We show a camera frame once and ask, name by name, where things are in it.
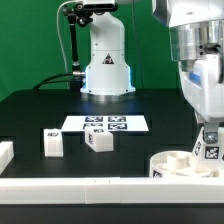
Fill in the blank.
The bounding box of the white round stool seat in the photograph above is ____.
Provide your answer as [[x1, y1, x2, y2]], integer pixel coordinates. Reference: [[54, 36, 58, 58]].
[[149, 151, 224, 178]]

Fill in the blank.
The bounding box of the white U-shaped fence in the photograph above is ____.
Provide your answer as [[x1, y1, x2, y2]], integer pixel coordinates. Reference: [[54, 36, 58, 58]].
[[0, 142, 224, 204]]

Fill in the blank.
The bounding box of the black cable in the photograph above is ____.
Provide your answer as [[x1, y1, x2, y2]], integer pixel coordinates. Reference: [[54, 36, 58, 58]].
[[32, 72, 86, 91]]

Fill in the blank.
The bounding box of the white cable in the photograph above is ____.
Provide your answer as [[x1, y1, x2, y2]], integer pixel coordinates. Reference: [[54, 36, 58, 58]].
[[55, 0, 81, 74]]

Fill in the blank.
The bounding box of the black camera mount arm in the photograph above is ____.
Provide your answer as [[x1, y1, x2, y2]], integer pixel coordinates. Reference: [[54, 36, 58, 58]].
[[62, 2, 94, 78]]

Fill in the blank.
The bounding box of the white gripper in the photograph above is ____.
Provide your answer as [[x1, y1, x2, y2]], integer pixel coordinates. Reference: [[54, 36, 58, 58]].
[[178, 54, 224, 144]]

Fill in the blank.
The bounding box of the white marker sheet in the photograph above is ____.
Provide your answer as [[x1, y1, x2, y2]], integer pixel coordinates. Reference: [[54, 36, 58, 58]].
[[61, 115, 149, 132]]

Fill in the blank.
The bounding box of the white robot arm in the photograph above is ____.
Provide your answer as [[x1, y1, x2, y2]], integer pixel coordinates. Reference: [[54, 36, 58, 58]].
[[81, 0, 224, 144]]

